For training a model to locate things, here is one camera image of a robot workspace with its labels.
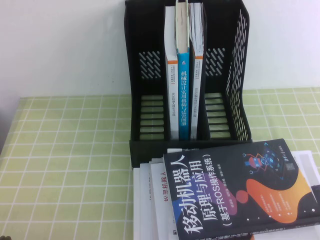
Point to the white orange ROS2 book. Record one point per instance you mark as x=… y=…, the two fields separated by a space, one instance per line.
x=197 y=30

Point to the blue spine book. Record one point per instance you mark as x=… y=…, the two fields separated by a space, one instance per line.
x=183 y=87

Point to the white book dark text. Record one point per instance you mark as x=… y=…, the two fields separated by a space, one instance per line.
x=146 y=190

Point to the plain white book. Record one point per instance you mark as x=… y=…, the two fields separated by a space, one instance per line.
x=137 y=200

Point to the white spine book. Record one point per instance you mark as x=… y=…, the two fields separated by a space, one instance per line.
x=172 y=37

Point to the black plastic book holder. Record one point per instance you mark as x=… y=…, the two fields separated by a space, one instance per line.
x=147 y=32

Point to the dark cover robot book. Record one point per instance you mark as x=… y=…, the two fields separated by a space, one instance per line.
x=237 y=187

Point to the green checked tablecloth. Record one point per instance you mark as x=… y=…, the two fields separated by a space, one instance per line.
x=62 y=162

